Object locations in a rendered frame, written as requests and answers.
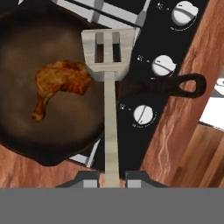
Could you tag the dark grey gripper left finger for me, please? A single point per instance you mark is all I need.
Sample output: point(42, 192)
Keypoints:
point(87, 178)

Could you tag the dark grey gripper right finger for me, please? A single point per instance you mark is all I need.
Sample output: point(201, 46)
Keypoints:
point(136, 178)

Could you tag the pale wooden slotted spatula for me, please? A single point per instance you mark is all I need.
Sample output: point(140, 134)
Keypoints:
point(111, 116)

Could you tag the browned chicken drumstick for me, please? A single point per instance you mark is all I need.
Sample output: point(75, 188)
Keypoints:
point(65, 80)

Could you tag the white hob knob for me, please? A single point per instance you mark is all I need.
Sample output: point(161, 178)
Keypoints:
point(143, 114)
point(184, 13)
point(163, 65)

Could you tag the black cast iron pan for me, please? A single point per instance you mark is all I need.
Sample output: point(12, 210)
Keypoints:
point(43, 96)

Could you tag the black hob with grates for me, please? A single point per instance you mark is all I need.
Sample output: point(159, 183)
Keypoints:
point(163, 43)

